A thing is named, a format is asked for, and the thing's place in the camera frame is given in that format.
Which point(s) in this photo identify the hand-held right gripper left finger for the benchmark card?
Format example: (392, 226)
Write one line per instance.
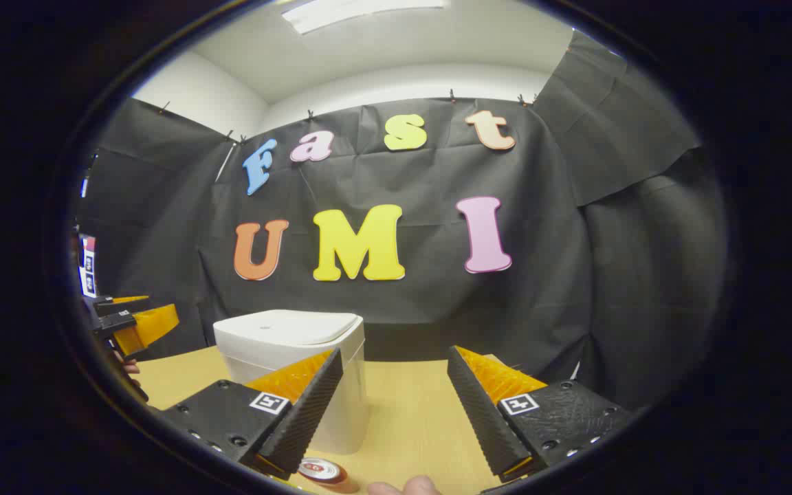
(306, 419)

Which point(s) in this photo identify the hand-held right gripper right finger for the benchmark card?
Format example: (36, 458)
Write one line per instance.
(482, 419)

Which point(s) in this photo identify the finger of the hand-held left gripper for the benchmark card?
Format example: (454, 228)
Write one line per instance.
(111, 306)
(148, 326)

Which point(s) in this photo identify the red pop can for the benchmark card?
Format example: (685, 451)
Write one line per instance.
(320, 471)

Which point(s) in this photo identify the white desktop garbage bin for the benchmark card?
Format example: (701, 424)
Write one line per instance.
(286, 337)

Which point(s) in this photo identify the wooden desktop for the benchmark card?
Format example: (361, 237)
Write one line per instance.
(410, 412)

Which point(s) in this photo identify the computer monitor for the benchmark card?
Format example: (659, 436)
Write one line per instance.
(88, 268)

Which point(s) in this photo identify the black backdrop cloth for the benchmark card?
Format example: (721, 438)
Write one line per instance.
(575, 275)

